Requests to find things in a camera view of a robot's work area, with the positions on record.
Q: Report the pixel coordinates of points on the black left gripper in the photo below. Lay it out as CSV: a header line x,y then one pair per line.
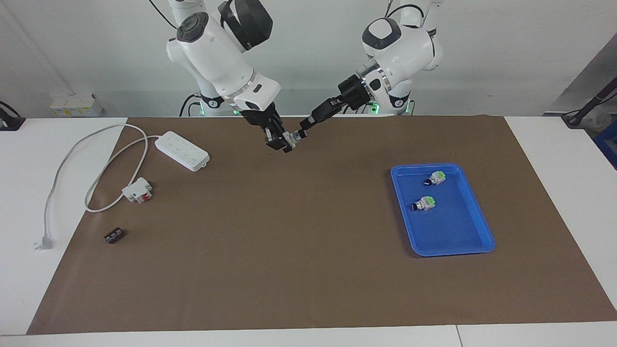
x,y
354,92

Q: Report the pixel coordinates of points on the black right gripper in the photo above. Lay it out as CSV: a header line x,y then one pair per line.
x,y
259,117

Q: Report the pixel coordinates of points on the orange white rotary switch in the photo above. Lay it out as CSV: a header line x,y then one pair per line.
x,y
290,139

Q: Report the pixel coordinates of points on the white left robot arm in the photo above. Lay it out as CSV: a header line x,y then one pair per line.
x,y
405,48

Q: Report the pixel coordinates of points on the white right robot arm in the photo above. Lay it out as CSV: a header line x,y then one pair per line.
x,y
217,58

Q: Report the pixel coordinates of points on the white power strip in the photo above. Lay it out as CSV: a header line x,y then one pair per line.
x,y
183,152

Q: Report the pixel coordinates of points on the brown table mat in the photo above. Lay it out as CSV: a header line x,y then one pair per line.
x,y
299,241

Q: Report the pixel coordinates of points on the white red circuit breaker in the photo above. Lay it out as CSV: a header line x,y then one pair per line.
x,y
137,190

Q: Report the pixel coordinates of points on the blue plastic tray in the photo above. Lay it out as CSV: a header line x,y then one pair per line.
x,y
448,231

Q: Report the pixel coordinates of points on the black terminal block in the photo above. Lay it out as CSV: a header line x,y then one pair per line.
x,y
114,236

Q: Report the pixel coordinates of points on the white cardboard box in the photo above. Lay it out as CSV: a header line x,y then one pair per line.
x,y
77,106

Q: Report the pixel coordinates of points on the black stand pole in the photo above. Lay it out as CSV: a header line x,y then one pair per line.
x,y
590,103

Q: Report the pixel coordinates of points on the blue crate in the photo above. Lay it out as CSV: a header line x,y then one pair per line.
x,y
608,144

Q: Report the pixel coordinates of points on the green white rotary switch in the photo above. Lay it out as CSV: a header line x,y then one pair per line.
x,y
425,203
436,177

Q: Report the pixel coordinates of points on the black clamp mount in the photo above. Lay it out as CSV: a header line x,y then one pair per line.
x,y
12,123

